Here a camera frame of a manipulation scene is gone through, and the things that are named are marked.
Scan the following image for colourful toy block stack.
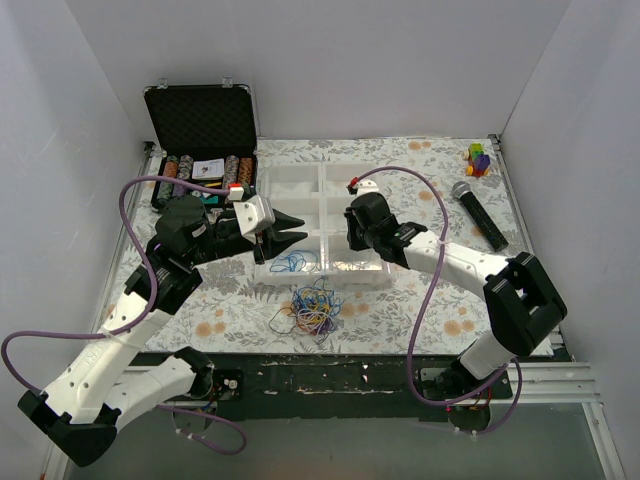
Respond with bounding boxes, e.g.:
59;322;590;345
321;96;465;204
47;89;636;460
463;143;491;178

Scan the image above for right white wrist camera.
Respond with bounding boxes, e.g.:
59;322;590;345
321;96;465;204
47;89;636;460
347;177;379;197

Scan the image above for colourful wire bundle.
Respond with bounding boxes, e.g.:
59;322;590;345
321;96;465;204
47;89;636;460
267;279;346;345

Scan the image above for black poker chip case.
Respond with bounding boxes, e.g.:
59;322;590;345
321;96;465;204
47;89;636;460
144;84;258;191

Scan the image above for white compartment tray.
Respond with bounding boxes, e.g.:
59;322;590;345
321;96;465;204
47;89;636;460
254;163;393;285

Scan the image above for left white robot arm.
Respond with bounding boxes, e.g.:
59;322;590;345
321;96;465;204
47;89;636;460
18;195;307;467

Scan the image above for black handheld microphone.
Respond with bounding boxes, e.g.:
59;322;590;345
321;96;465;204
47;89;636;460
452;181;509;252

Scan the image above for purple poker chip stack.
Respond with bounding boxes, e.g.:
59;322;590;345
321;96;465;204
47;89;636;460
172;155;194;198

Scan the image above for white wire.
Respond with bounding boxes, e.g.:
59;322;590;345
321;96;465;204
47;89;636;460
331;252;391;274

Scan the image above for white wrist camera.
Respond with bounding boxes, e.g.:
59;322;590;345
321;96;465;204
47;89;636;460
233;195;275;244
347;177;379;197

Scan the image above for orange poker chip stack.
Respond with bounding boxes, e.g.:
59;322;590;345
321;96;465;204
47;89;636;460
158;156;179;197

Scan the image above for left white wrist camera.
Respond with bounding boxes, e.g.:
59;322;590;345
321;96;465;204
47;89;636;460
233;195;275;244

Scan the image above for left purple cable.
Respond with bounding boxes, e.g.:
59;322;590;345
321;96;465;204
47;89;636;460
0;175;249;456

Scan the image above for purple cable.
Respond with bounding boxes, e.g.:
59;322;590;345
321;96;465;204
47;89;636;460
357;166;524;436
0;175;249;456

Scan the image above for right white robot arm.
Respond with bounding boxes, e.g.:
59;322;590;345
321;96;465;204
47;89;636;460
344;193;567;400

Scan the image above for blue wire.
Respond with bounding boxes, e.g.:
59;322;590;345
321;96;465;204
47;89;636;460
269;247;321;275

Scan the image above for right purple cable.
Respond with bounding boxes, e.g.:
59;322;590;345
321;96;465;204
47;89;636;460
357;166;524;436

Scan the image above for white playing card deck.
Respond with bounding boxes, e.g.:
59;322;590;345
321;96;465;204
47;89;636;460
191;158;225;181

